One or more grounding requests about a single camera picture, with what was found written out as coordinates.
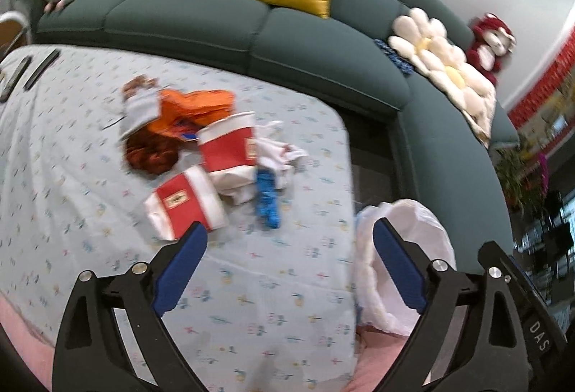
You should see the large white flower cushion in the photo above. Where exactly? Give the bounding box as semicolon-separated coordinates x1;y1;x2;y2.
387;8;466;76
418;59;497;123

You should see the white tissue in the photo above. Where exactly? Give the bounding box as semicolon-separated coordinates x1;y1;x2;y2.
216;120;312;205

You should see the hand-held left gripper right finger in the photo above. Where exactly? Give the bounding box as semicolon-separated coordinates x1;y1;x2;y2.
372;217;531;392

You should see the blue wrapper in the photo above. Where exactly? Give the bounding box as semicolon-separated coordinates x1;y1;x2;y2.
255;169;282;230

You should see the white lined waste bin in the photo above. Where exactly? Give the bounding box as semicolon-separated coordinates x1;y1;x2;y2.
352;198;457;337

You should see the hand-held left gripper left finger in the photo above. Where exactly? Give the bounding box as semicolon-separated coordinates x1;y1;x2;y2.
51;220;212;392

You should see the dark furniture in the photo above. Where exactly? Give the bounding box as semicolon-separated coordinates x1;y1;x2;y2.
512;190;575;321

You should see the red plush monkey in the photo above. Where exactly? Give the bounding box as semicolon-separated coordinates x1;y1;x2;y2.
464;12;518;86

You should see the black remote control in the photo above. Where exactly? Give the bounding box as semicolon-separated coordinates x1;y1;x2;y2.
23;49;62;91
0;55;32;103

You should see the red wall banner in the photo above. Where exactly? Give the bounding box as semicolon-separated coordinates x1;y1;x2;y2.
507;42;575;129

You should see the blue patterned cloth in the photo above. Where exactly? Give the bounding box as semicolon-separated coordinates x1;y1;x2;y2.
373;37;417;78

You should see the orange plastic bag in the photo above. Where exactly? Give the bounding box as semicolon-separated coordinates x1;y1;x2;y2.
148;88;235;140

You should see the wooden chair with white frame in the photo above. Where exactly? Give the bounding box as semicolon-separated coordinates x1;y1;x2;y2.
0;11;30;59

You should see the green potted plant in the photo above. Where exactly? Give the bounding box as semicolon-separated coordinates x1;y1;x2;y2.
493;144;552;214

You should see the grey snack packet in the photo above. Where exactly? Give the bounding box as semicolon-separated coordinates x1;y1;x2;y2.
117;88;162;142

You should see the dark green sofa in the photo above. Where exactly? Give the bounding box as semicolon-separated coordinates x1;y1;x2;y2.
27;0;522;260

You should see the rust orange wrapper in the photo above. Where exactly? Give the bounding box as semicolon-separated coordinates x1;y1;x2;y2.
124;129;181;177

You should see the brown crumpled wrapper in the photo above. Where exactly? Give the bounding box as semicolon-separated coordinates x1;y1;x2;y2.
121;76;159;102

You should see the floral light blue tablecloth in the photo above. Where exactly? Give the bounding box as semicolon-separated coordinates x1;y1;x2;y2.
0;44;361;392

